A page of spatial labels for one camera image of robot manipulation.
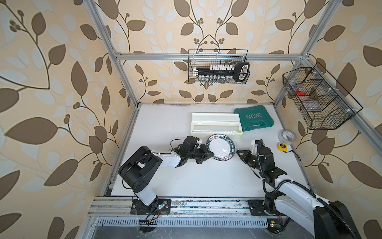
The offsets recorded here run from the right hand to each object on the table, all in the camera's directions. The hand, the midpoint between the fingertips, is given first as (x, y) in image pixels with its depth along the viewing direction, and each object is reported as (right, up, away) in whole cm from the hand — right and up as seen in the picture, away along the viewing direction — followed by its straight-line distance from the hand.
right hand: (236, 151), depth 86 cm
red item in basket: (+35, +34, -5) cm, 49 cm away
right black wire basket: (+41, +27, -12) cm, 50 cm away
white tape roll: (+39, +7, +15) cm, 42 cm away
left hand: (-13, 0, -3) cm, 14 cm away
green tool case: (+18, +20, +19) cm, 33 cm away
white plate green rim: (-8, +2, +5) cm, 9 cm away
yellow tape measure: (+32, +1, +8) cm, 33 cm away
